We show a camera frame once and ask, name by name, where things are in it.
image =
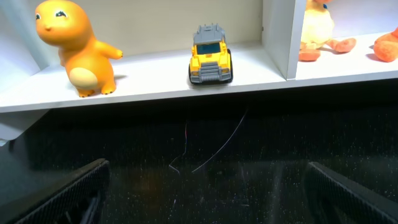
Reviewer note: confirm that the grey and yellow toy truck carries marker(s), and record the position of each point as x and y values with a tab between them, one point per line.
211	59

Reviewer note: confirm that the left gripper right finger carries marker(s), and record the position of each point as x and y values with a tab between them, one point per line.
342	199

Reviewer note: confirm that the orange dinosaur toy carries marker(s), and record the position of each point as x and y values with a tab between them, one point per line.
84	59

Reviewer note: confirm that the white plush duck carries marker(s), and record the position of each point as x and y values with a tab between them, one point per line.
387	46

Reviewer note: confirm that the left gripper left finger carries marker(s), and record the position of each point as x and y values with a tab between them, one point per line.
62	196

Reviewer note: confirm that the yellow plush duck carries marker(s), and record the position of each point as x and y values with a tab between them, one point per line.
315	28

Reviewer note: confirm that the white shelf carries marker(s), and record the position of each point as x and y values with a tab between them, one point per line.
161	74

